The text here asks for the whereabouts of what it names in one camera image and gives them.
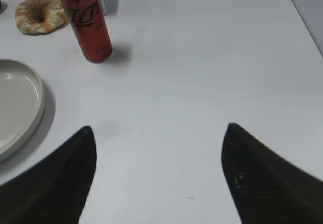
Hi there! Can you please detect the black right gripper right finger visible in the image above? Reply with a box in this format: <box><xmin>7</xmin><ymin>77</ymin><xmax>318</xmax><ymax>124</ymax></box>
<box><xmin>221</xmin><ymin>123</ymin><xmax>322</xmax><ymax>223</ymax></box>

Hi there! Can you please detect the browned ring bread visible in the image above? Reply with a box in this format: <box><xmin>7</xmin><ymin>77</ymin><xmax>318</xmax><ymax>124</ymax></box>
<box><xmin>15</xmin><ymin>0</ymin><xmax>67</xmax><ymax>34</ymax></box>

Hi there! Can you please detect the red cola can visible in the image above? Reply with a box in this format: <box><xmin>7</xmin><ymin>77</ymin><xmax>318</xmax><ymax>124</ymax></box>
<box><xmin>61</xmin><ymin>0</ymin><xmax>113</xmax><ymax>63</ymax></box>

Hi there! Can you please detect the beige round plate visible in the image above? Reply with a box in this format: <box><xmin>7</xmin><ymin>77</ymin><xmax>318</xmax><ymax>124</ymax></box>
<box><xmin>1</xmin><ymin>59</ymin><xmax>45</xmax><ymax>161</ymax></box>

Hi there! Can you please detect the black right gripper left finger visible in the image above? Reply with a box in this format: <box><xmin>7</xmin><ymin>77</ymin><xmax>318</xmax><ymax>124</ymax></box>
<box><xmin>1</xmin><ymin>126</ymin><xmax>97</xmax><ymax>223</ymax></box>

